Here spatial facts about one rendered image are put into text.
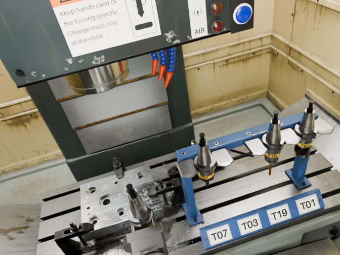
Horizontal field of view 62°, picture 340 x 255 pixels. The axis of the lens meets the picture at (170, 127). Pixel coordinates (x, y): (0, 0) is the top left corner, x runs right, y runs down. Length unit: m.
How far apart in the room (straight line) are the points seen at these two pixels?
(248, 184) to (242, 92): 0.97
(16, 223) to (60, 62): 1.25
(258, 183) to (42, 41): 0.95
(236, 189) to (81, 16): 0.89
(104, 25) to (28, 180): 1.64
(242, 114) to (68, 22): 1.67
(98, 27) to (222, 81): 1.48
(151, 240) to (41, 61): 0.47
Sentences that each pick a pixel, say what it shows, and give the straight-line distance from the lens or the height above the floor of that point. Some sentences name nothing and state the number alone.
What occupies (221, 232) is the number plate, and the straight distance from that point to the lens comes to 1.03.
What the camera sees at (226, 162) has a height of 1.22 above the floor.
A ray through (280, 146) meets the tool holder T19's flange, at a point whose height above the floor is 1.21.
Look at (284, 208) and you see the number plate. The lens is 1.09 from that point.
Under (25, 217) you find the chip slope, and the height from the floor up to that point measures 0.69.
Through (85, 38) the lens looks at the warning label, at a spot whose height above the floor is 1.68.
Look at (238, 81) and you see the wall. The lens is 1.97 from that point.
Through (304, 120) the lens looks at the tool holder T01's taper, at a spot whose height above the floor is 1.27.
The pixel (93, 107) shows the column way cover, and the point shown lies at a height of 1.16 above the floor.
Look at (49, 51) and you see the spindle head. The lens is 0.51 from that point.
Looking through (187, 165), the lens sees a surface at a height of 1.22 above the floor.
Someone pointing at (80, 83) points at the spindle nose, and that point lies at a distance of 0.69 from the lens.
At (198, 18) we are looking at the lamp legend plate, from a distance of 0.53.
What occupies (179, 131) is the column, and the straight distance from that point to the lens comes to 1.51.
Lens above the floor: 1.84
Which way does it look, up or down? 39 degrees down
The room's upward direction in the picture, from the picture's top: 11 degrees counter-clockwise
